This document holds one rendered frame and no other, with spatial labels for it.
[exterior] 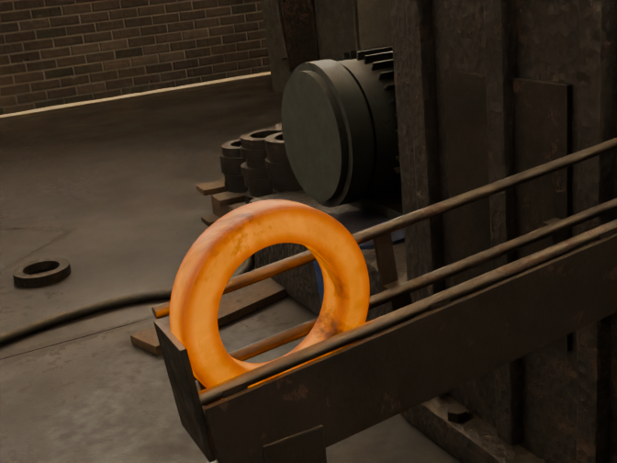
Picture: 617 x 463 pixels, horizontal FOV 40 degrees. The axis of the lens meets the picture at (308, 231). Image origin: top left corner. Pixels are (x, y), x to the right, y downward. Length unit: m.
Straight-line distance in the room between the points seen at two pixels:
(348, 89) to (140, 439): 0.94
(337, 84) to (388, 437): 0.85
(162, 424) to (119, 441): 0.10
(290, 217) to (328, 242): 0.05
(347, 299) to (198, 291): 0.15
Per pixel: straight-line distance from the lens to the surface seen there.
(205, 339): 0.71
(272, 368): 0.73
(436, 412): 1.71
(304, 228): 0.72
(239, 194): 3.07
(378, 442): 1.76
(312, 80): 2.14
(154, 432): 1.90
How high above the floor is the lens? 0.94
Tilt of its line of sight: 18 degrees down
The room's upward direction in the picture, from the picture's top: 6 degrees counter-clockwise
